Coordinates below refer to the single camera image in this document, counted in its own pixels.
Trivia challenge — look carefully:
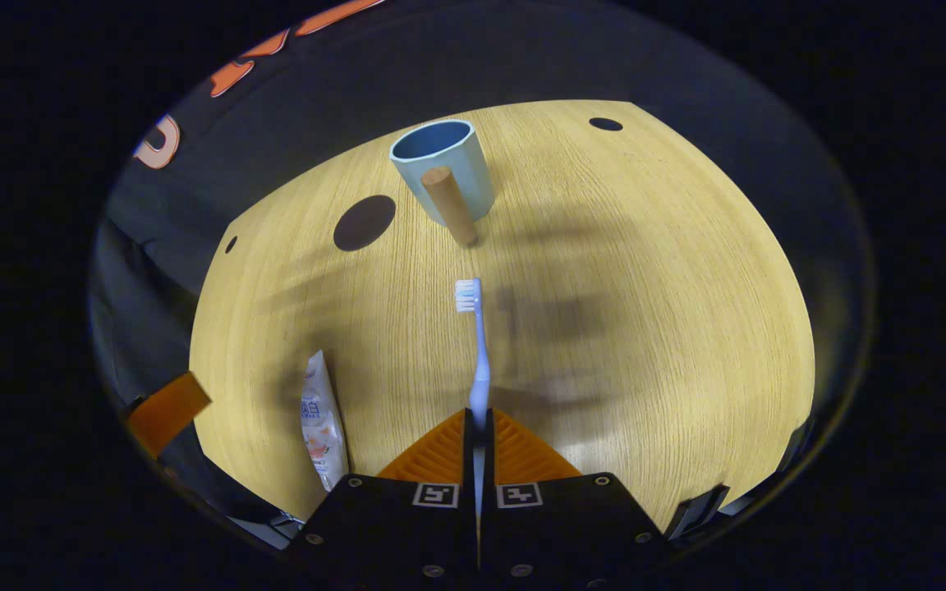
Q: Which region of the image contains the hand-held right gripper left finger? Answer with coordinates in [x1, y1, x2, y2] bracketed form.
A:
[288, 408, 479, 591]

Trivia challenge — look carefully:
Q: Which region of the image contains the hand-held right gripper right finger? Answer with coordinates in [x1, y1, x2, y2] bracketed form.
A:
[480, 408, 673, 591]

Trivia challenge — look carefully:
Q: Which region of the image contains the white toothpaste tube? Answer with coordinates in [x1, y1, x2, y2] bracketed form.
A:
[300, 350, 350, 493]

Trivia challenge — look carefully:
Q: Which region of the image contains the white toothbrush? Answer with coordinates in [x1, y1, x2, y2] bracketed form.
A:
[453, 277, 493, 518]

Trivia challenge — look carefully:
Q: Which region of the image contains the blue cup with wooden handle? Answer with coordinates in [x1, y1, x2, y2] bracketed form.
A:
[388, 119, 497, 248]

